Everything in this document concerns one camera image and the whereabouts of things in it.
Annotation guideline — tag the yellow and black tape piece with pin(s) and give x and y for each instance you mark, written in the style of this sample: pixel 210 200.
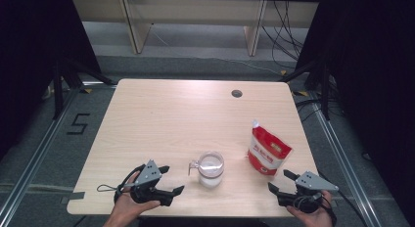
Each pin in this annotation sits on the yellow and black tape piece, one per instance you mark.
pixel 86 90
pixel 300 93

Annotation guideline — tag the white granular powder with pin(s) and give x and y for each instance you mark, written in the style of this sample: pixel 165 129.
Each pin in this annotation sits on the white granular powder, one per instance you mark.
pixel 210 163

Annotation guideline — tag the grey tape strip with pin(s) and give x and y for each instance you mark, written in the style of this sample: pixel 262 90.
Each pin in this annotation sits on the grey tape strip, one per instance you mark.
pixel 73 197

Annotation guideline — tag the black metal stand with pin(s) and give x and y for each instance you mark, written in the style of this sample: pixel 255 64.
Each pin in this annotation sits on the black metal stand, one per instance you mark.
pixel 324 90
pixel 58 90

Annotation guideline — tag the black curtain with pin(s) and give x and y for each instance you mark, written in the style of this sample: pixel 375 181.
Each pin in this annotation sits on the black curtain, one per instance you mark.
pixel 32 57
pixel 375 90

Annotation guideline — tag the light wooden shelf unit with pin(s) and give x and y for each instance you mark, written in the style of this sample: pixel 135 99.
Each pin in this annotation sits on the light wooden shelf unit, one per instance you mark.
pixel 195 10

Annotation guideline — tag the clear glass jar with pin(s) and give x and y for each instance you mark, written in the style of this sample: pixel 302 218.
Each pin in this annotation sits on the clear glass jar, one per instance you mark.
pixel 212 179

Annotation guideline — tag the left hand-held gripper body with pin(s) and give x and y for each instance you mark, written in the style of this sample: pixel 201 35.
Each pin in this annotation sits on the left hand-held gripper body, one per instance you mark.
pixel 148 174

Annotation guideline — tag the red and white spout pouch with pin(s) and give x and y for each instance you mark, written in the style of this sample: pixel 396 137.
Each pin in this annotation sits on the red and white spout pouch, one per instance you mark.
pixel 267 148

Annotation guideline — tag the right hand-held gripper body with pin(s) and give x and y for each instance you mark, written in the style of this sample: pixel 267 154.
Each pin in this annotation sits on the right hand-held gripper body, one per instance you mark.
pixel 313 183

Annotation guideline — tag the person's right hand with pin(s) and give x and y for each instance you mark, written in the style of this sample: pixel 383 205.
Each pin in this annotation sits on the person's right hand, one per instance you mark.
pixel 316 218

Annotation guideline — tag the person's left hand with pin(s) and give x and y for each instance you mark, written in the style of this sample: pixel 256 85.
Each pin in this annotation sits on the person's left hand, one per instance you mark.
pixel 127 205

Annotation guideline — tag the metal floor rail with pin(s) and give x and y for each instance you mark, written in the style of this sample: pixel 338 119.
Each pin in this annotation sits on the metal floor rail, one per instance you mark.
pixel 342 161
pixel 36 155

